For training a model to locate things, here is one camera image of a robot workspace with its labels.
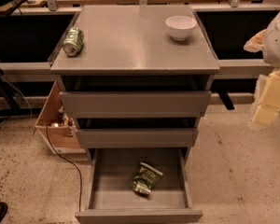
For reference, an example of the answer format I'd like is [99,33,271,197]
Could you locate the wooden box on floor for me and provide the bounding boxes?
[35,82,84,154]

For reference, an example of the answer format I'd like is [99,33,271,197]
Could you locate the black floor cable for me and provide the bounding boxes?
[45,123,84,213]

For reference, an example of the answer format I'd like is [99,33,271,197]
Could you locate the grey metal rail frame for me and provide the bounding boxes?
[0,59,273,82]

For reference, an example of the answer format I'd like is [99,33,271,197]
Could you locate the grey top drawer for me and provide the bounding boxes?
[60,91,211,118]

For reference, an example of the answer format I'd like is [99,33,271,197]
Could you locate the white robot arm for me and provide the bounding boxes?
[244,12,280,129]

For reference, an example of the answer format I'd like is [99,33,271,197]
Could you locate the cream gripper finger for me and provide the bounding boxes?
[251,69,280,126]
[244,30,266,53]

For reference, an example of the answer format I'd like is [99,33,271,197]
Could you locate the white ceramic bowl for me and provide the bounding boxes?
[165,16,197,41]

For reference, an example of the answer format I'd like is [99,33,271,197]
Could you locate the open grey bottom drawer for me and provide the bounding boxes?
[76,148,203,224]

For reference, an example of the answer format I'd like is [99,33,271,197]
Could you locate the green jalapeno chip bag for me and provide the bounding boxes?
[130,162,163,196]

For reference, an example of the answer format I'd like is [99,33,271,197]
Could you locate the grey middle drawer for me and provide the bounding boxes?
[77,118,198,148]

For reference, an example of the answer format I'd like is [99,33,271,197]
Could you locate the grey drawer cabinet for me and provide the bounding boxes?
[47,5,221,224]

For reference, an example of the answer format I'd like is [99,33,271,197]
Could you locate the green soda can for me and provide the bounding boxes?
[63,27,84,56]

